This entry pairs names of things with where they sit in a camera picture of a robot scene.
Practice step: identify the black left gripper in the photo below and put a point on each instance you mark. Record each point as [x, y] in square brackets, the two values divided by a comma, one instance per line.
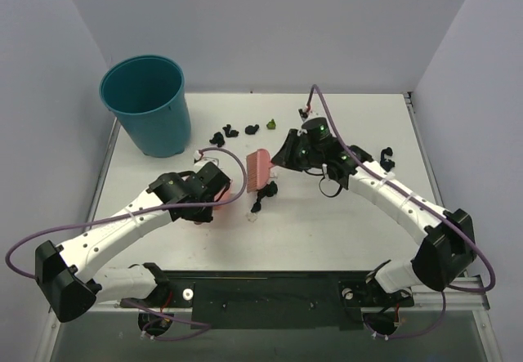
[221, 180]

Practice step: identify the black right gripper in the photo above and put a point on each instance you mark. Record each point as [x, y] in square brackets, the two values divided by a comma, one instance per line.
[292, 149]

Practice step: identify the pink plastic dustpan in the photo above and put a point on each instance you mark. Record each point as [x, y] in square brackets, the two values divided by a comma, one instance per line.
[224, 198]

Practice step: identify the pink hand brush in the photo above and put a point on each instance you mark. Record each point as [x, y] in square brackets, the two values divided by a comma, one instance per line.
[258, 166]

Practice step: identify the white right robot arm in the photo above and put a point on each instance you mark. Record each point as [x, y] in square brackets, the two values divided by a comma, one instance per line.
[442, 236]

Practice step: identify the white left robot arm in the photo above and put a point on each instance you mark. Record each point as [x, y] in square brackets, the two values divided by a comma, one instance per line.
[73, 276]

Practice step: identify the green paper scrap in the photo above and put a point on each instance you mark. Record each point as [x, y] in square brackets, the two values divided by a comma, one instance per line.
[271, 125]

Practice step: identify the white paper scrap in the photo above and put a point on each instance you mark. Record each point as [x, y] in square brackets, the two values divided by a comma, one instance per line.
[251, 216]

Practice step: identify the teal plastic bucket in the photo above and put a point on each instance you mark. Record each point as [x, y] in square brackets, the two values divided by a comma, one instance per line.
[147, 96]

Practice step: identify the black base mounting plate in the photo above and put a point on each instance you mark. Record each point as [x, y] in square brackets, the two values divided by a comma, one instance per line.
[273, 299]

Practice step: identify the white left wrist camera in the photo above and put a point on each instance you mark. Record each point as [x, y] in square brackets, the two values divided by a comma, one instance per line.
[200, 160]

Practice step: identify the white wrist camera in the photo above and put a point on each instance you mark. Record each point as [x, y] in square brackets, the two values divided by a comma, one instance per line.
[200, 160]
[307, 114]

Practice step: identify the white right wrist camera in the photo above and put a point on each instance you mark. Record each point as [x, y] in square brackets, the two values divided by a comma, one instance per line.
[307, 114]

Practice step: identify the aluminium table frame rail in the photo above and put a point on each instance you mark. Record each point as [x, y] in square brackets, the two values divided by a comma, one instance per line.
[408, 96]

